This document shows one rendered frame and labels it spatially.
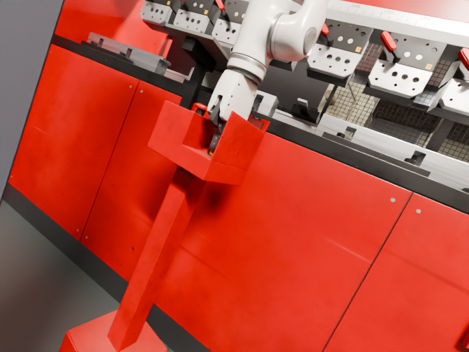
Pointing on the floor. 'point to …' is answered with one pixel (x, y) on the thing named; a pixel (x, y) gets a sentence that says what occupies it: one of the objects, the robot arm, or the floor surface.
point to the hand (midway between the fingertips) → (218, 143)
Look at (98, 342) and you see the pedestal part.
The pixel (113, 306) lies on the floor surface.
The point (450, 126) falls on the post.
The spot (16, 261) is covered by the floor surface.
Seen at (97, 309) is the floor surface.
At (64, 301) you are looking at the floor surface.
